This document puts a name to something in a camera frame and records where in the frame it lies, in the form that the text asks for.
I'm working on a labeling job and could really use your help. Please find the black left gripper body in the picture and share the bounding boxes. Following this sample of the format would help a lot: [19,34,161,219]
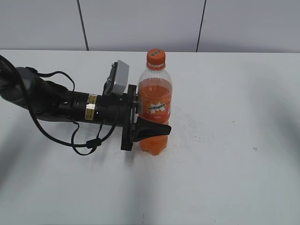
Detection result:
[120,84,137,151]

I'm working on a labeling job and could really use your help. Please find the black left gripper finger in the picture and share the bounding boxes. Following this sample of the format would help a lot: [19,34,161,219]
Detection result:
[136,117,172,142]

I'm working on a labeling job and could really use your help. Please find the orange soda plastic bottle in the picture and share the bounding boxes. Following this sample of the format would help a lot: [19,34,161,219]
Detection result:
[137,61,173,156]

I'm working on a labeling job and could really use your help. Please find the orange bottle cap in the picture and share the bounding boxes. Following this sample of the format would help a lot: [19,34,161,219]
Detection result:
[147,49,166,66]

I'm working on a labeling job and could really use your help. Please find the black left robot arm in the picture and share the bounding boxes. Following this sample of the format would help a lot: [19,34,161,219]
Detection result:
[0,57,171,151]

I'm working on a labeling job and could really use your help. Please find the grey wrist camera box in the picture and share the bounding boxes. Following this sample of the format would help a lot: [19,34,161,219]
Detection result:
[103,60,129,96]

